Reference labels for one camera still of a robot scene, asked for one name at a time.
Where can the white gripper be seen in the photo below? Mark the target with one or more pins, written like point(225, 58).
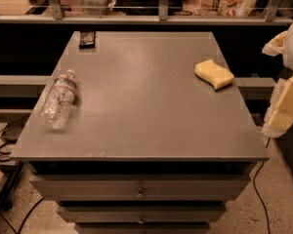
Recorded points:
point(279, 112)

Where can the yellow sponge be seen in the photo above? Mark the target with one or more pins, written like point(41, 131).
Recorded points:
point(216, 75)

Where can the metal railing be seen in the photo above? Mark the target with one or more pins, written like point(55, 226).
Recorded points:
point(175, 12)

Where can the grey drawer cabinet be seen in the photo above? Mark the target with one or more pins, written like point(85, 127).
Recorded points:
point(151, 148)

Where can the black bag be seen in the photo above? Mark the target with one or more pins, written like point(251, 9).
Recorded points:
point(146, 7)

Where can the small dark packet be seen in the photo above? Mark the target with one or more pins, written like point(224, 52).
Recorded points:
point(87, 39)

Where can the clear plastic container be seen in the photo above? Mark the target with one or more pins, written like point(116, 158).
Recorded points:
point(94, 0)

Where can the clear plastic water bottle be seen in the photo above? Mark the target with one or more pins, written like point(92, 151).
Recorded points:
point(56, 108)

